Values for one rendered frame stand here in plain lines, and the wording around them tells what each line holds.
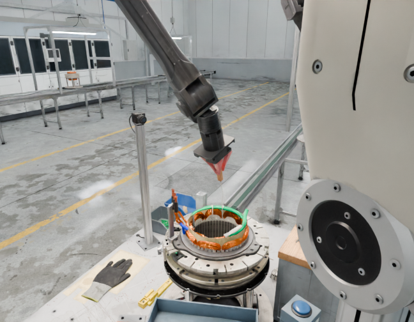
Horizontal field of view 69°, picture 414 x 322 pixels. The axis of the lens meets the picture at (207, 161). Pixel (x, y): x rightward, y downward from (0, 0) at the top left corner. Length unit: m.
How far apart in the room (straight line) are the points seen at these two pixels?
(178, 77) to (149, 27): 0.11
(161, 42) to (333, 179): 0.44
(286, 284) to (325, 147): 0.73
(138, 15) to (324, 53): 0.43
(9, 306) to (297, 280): 2.06
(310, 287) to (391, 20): 0.84
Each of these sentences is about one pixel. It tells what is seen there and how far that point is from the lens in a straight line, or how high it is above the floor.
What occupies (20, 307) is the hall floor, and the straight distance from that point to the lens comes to 2.57.
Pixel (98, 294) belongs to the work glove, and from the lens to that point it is 1.27.
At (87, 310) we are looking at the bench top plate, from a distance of 1.24.
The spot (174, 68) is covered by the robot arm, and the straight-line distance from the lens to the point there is 0.66.
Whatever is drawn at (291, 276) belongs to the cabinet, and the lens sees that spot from 1.00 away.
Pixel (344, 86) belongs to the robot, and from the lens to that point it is 0.30.
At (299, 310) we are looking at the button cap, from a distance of 0.84.
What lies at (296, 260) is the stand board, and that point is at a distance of 0.96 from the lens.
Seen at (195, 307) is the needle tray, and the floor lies 1.05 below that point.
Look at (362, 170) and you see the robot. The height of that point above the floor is 1.53.
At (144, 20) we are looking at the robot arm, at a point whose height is 1.69.
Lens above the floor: 1.64
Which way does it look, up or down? 21 degrees down
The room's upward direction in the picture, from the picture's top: straight up
